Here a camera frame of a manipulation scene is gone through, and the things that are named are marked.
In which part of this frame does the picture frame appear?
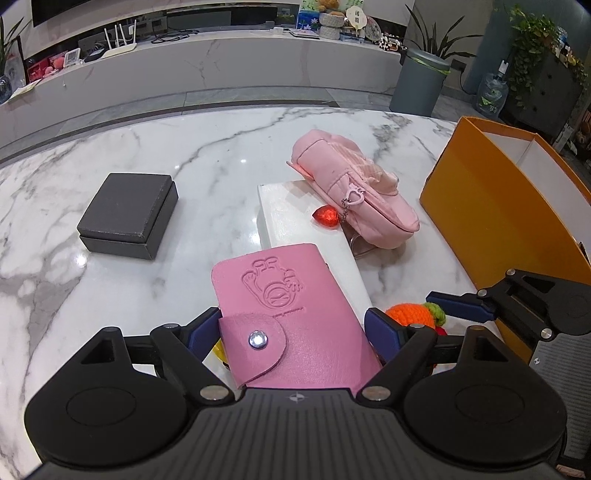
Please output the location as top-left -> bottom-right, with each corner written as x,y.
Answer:
9,37 -> 27,88

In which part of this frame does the black television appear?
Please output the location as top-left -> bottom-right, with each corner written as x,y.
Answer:
31,0 -> 232,27

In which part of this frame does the dark cabinet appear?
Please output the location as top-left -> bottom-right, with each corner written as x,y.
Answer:
501,48 -> 591,139

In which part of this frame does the white marble television console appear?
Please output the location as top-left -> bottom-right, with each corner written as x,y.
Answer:
0,32 -> 402,148

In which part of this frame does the grey trash bin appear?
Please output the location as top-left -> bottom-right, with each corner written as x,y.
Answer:
389,47 -> 451,117

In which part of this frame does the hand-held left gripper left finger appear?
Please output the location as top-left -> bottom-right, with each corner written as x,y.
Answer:
51,307 -> 235,406

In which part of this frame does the painted picture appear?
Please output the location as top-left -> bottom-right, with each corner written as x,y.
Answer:
298,0 -> 365,31

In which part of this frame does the pink snap card wallet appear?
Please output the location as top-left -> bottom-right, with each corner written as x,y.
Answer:
211,244 -> 384,389

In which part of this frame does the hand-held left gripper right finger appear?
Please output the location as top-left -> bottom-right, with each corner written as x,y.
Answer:
358,308 -> 532,402

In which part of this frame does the green climbing plant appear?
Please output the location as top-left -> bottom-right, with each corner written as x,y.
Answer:
505,4 -> 578,102

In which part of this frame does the orange knitted carrot toy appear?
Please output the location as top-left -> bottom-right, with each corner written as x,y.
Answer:
385,302 -> 448,336

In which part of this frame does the round paper fan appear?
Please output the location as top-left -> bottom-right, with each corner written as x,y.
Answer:
344,6 -> 370,35

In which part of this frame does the pink zip pouch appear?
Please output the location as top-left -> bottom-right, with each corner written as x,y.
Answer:
286,130 -> 421,257

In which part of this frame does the orange cardboard box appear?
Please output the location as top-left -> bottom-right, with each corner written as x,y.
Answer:
419,116 -> 591,363

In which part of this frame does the leafy plant in vase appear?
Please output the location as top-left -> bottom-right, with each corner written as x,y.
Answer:
0,18 -> 28,104

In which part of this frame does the pink toy set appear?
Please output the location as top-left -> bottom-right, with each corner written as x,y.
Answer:
28,53 -> 65,77

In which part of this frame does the white box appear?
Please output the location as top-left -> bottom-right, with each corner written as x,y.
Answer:
257,179 -> 376,324

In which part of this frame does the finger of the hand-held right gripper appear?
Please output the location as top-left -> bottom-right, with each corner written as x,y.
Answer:
426,269 -> 573,342

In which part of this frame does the long-leaf potted plant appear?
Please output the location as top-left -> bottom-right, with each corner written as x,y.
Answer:
404,4 -> 476,58

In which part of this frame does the white router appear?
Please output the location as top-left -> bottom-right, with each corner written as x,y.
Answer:
100,19 -> 139,58

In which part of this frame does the large water bottle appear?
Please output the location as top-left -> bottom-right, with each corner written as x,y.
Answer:
475,60 -> 509,116

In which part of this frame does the woven basket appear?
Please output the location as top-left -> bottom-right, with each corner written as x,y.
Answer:
320,10 -> 347,38

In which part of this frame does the dark grey box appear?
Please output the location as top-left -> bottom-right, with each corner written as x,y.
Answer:
76,173 -> 179,260

